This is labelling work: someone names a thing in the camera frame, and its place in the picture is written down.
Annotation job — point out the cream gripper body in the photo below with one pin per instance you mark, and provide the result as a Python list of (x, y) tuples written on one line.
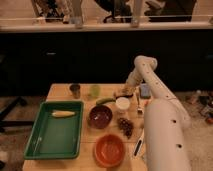
[(128, 90)]

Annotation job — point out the wooden felt eraser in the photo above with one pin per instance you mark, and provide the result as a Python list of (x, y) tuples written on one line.
[(118, 94)]

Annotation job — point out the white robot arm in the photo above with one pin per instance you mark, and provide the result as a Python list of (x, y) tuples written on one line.
[(165, 118)]

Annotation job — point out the white cup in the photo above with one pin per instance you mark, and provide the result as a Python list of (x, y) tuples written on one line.
[(122, 104)]

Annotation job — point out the silver fork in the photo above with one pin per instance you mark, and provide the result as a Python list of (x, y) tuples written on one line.
[(139, 109)]

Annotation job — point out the green cucumber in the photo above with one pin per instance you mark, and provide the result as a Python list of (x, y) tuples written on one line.
[(104, 101)]

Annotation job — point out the green plastic cup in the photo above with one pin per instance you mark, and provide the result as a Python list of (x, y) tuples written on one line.
[(94, 91)]

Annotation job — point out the brown grape bunch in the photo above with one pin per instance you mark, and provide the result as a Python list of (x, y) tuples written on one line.
[(126, 126)]

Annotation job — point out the maroon bowl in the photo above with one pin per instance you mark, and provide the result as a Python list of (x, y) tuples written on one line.
[(100, 116)]

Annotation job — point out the dark metal cup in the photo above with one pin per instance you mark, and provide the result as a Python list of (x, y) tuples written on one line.
[(75, 90)]

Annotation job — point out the orange bowl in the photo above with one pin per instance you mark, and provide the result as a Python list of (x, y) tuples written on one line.
[(109, 151)]

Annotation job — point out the yellow corn cob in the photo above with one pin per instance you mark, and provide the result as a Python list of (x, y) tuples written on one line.
[(62, 114)]

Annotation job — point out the green plastic tray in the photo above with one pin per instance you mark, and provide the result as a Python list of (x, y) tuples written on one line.
[(55, 138)]

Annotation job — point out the black office chair base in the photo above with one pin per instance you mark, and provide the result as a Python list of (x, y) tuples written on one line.
[(14, 115)]

